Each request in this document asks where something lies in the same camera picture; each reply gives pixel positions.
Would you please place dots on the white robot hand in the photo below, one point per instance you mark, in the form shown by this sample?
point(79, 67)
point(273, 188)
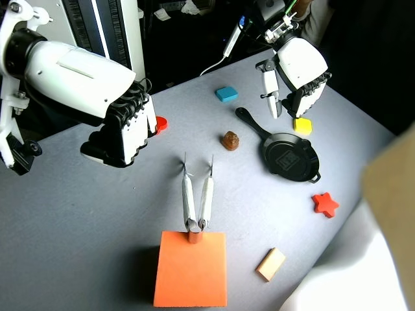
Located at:
point(300, 61)
point(74, 81)

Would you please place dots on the brown rock-like object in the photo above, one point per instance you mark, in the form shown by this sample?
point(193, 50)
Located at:
point(231, 142)

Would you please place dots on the metal tongs with white grips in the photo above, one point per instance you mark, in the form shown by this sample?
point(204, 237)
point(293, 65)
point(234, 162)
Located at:
point(188, 201)

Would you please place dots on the black cast iron skillet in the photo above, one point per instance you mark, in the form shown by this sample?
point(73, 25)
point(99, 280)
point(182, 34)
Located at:
point(288, 158)

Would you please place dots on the person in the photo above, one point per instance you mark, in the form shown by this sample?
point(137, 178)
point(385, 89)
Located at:
point(319, 22)

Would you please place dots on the yellow block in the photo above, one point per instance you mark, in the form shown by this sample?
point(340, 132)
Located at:
point(303, 126)

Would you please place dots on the white cabinet with black strips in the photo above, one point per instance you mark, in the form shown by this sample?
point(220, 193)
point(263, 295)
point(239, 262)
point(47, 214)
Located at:
point(129, 29)

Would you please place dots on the blue block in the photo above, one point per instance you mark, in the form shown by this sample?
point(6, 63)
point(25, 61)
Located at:
point(227, 94)

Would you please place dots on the red heart block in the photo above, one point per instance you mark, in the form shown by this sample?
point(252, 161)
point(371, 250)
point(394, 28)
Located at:
point(162, 124)

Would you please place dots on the white crumpled paper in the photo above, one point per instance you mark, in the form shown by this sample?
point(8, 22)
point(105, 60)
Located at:
point(189, 8)

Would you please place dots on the grey table cloth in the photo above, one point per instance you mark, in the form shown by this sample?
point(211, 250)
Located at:
point(97, 210)

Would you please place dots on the red star block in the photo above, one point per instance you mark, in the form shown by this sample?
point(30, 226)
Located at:
point(325, 204)

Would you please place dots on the tan cardboard piece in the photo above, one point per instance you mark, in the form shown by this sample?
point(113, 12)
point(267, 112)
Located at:
point(392, 201)

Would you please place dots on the beige wooden block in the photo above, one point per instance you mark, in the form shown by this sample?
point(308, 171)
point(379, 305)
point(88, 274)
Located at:
point(270, 264)

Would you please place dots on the white draped sheet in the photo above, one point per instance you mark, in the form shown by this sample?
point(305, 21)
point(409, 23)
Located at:
point(350, 269)

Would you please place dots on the orange box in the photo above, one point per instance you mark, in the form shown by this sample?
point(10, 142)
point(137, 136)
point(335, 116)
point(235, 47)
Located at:
point(191, 272)

